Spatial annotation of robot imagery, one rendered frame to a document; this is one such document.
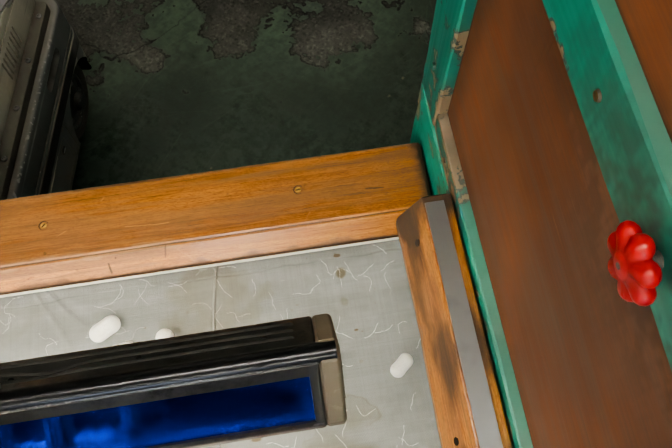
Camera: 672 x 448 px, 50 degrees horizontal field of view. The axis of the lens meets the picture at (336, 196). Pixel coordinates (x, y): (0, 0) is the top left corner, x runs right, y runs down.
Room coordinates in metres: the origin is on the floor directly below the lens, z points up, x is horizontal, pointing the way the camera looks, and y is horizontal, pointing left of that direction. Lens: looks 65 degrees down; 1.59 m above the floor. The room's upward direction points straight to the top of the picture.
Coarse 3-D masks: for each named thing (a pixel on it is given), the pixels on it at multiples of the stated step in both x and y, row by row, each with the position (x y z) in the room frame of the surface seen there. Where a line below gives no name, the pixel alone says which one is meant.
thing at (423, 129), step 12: (420, 96) 0.49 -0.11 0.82; (420, 108) 0.48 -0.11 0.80; (420, 120) 0.48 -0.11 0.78; (420, 132) 0.47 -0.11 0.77; (432, 132) 0.43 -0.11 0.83; (420, 144) 0.46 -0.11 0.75; (432, 144) 0.42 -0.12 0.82; (432, 156) 0.41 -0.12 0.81; (432, 168) 0.41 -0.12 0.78; (432, 180) 0.40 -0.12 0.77; (444, 180) 0.37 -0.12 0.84; (432, 192) 0.39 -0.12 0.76; (444, 192) 0.36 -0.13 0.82
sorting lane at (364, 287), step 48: (384, 240) 0.33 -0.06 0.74; (48, 288) 0.27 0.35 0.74; (96, 288) 0.27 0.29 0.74; (144, 288) 0.27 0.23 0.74; (192, 288) 0.27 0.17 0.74; (240, 288) 0.27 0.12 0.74; (288, 288) 0.27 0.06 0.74; (336, 288) 0.27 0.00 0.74; (384, 288) 0.27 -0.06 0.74; (0, 336) 0.21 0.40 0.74; (48, 336) 0.21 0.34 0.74; (144, 336) 0.21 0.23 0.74; (384, 336) 0.21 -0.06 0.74; (384, 384) 0.15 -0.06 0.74; (336, 432) 0.10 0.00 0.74; (384, 432) 0.10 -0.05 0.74; (432, 432) 0.10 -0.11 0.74
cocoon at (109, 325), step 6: (108, 318) 0.22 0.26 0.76; (114, 318) 0.22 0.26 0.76; (96, 324) 0.22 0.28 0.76; (102, 324) 0.22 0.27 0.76; (108, 324) 0.22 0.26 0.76; (114, 324) 0.22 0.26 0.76; (120, 324) 0.22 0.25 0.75; (90, 330) 0.21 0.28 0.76; (96, 330) 0.21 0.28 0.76; (102, 330) 0.21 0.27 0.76; (108, 330) 0.21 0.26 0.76; (114, 330) 0.21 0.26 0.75; (90, 336) 0.20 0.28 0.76; (96, 336) 0.20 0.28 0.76; (102, 336) 0.20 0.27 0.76; (108, 336) 0.21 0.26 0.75
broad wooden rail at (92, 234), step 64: (64, 192) 0.38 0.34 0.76; (128, 192) 0.38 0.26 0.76; (192, 192) 0.38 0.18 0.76; (256, 192) 0.38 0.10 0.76; (320, 192) 0.38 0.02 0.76; (384, 192) 0.38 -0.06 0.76; (0, 256) 0.30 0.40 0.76; (64, 256) 0.30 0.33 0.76; (128, 256) 0.30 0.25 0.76; (192, 256) 0.30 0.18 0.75; (256, 256) 0.31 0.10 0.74
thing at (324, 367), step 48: (192, 336) 0.13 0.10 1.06; (240, 336) 0.12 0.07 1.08; (288, 336) 0.12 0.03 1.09; (336, 336) 0.12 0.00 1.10; (48, 384) 0.09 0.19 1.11; (96, 384) 0.09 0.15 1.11; (144, 384) 0.09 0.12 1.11; (192, 384) 0.09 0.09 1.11; (240, 384) 0.09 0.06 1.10; (288, 384) 0.09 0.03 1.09; (336, 384) 0.09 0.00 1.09; (0, 432) 0.06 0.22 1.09; (48, 432) 0.06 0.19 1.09; (96, 432) 0.06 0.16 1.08; (144, 432) 0.06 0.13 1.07; (192, 432) 0.06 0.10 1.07; (240, 432) 0.06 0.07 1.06; (288, 432) 0.06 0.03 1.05
